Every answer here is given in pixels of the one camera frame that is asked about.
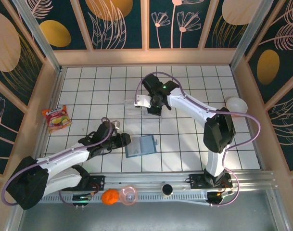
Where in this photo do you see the black round cup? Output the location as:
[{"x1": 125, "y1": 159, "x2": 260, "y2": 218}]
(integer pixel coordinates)
[{"x1": 161, "y1": 184, "x2": 174, "y2": 196}]

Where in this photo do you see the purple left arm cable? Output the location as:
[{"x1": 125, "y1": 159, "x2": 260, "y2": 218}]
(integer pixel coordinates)
[{"x1": 1, "y1": 117, "x2": 114, "y2": 207}]

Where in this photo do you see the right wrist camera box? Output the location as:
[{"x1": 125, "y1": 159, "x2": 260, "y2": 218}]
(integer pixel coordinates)
[{"x1": 133, "y1": 94, "x2": 152, "y2": 108}]

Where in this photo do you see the white bowl orange outside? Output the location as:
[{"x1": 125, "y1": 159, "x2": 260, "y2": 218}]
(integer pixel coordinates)
[{"x1": 226, "y1": 97, "x2": 248, "y2": 117}]

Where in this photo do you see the small black circuit board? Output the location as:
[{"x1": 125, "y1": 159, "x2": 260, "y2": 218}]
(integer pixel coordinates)
[
  {"x1": 71, "y1": 192, "x2": 99, "y2": 207},
  {"x1": 206, "y1": 189, "x2": 235, "y2": 206}
]

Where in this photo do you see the teal card holder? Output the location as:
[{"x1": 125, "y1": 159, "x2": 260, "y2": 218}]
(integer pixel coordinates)
[{"x1": 125, "y1": 135, "x2": 159, "y2": 159}]

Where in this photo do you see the perforated metal cable tray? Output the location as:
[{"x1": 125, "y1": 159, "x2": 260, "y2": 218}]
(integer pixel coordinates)
[{"x1": 25, "y1": 193, "x2": 209, "y2": 205}]

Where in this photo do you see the aluminium mounting rail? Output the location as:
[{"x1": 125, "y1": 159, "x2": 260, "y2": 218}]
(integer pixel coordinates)
[{"x1": 16, "y1": 169, "x2": 276, "y2": 193}]

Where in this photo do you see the clear acrylic organizer box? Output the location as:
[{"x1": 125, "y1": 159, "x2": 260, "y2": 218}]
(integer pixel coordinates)
[{"x1": 124, "y1": 97, "x2": 163, "y2": 125}]

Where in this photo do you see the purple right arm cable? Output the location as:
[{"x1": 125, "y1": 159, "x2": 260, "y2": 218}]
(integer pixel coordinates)
[{"x1": 134, "y1": 71, "x2": 261, "y2": 207}]

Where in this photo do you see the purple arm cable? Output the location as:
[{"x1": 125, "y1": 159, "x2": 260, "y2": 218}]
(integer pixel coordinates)
[
  {"x1": 1, "y1": 117, "x2": 114, "y2": 207},
  {"x1": 134, "y1": 71, "x2": 261, "y2": 207}
]

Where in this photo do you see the white printed card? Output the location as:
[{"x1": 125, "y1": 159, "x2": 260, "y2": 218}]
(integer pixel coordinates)
[{"x1": 126, "y1": 137, "x2": 143, "y2": 158}]

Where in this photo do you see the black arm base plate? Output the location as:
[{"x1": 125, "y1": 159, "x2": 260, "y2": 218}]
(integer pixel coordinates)
[
  {"x1": 62, "y1": 175, "x2": 105, "y2": 192},
  {"x1": 189, "y1": 173, "x2": 233, "y2": 190}
]

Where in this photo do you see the red snack packet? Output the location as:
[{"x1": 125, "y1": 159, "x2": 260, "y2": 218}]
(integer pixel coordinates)
[{"x1": 42, "y1": 105, "x2": 72, "y2": 134}]

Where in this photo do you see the aluminium frame post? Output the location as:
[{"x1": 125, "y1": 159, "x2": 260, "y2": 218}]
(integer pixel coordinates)
[
  {"x1": 229, "y1": 0, "x2": 274, "y2": 70},
  {"x1": 13, "y1": 0, "x2": 63, "y2": 73}
]

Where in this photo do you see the orange toy fruit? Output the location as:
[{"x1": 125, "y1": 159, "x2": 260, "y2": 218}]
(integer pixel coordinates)
[{"x1": 101, "y1": 189, "x2": 119, "y2": 205}]

